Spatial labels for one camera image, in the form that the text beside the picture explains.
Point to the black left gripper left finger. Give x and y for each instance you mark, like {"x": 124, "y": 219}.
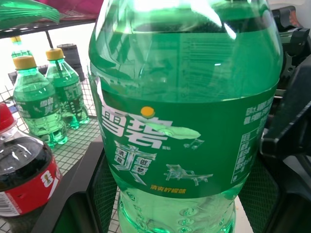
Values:
{"x": 77, "y": 184}

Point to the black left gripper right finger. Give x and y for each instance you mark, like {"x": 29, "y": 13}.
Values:
{"x": 279, "y": 208}

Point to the large green Sprite bottle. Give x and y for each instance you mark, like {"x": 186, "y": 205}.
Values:
{"x": 184, "y": 116}

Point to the cola bottle red cap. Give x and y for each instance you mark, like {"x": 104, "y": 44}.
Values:
{"x": 22, "y": 174}

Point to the small Sprite bottle yellow cap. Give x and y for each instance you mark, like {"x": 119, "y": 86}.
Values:
{"x": 36, "y": 102}
{"x": 18, "y": 47}
{"x": 68, "y": 97}

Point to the dark plastic block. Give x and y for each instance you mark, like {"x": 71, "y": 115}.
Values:
{"x": 291, "y": 121}

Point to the black ribbed cylinder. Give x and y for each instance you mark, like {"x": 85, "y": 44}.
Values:
{"x": 71, "y": 58}

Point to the black machine part with screws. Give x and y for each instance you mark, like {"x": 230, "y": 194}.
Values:
{"x": 291, "y": 43}

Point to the magenta package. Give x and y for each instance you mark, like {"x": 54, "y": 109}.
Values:
{"x": 77, "y": 8}

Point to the green plastic package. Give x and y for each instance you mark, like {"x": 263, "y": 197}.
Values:
{"x": 26, "y": 12}

